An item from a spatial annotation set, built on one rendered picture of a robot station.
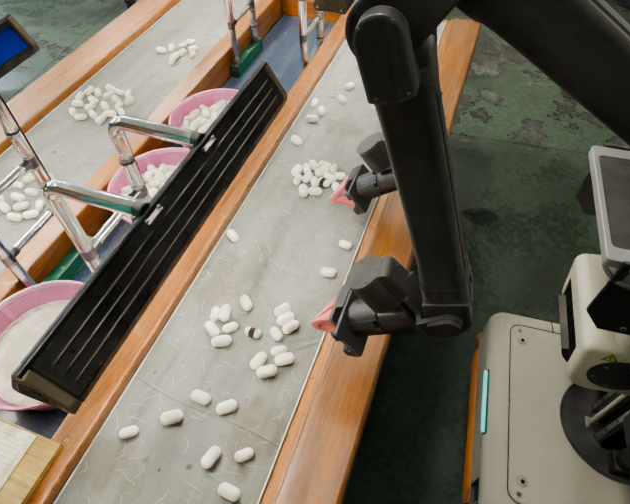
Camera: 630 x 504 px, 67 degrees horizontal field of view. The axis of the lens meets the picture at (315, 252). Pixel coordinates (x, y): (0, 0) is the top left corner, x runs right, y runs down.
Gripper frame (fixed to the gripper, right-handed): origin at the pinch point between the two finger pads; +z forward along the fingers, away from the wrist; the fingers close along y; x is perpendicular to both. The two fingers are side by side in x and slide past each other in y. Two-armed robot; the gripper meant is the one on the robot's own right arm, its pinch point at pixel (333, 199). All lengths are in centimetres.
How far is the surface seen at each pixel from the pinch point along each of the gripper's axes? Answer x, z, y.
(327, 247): 3.3, -1.1, 12.9
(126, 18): -63, 74, -59
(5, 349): -28, 38, 57
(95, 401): -15, 17, 60
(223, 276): -8.2, 12.7, 27.7
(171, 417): -6, 7, 58
